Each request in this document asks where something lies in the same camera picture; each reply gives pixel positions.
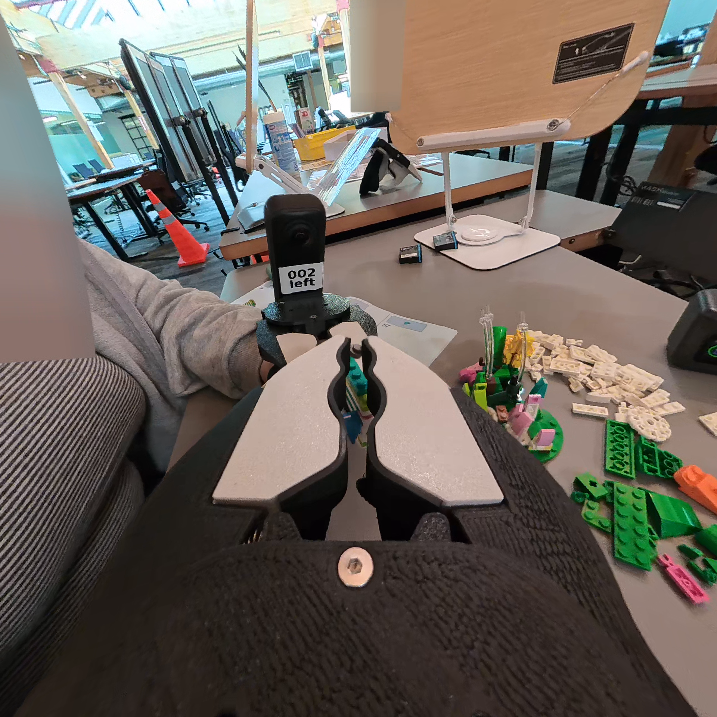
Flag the yellow plastic bin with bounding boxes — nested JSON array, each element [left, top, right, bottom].
[[293, 126, 359, 163]]

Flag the grey table with wooden edge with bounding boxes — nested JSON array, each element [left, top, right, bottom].
[[220, 150, 534, 263]]

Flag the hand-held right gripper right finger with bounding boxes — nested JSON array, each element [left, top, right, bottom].
[[361, 336, 505, 508]]

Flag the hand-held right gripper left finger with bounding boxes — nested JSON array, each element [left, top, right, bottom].
[[213, 336, 348, 508]]

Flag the wooden table black legs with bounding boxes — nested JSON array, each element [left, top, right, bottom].
[[580, 62, 717, 205]]

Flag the white wipes canister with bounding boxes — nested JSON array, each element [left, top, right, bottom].
[[263, 111, 303, 179]]

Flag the pile of white plates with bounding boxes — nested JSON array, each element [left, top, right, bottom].
[[527, 330, 717, 443]]

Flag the striped toy brick tower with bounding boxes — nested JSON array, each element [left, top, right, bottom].
[[341, 344, 376, 446]]

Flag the black device box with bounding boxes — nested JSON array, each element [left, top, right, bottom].
[[667, 288, 717, 375]]

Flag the scattered loose toy bricks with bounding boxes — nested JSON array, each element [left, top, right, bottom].
[[570, 417, 717, 606]]

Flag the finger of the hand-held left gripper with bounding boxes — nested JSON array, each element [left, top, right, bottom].
[[278, 332, 321, 366], [329, 322, 370, 354]]

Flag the clear plastic sheet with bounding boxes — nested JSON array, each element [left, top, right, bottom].
[[318, 128, 383, 207]]

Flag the black equipment case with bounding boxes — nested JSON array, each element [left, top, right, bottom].
[[608, 182, 717, 270]]

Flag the orange traffic cone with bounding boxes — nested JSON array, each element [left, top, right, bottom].
[[145, 189, 211, 268]]

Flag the black leg desk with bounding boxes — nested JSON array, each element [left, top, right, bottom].
[[66, 159, 166, 261]]

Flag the idle black white gripper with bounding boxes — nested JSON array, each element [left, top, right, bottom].
[[358, 139, 423, 197]]

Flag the black framed rolling boards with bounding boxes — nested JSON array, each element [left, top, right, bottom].
[[119, 38, 225, 188]]

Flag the green brick tree model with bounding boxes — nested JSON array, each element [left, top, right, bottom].
[[459, 305, 564, 463]]

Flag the black wall plaque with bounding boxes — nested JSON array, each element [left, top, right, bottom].
[[552, 24, 635, 85]]

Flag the person's striped shirt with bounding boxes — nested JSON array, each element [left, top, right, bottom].
[[0, 356, 148, 717]]

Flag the orange long brick piece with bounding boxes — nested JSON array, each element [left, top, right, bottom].
[[674, 465, 717, 513]]

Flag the person's grey hoodie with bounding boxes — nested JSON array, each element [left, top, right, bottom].
[[78, 238, 186, 474]]

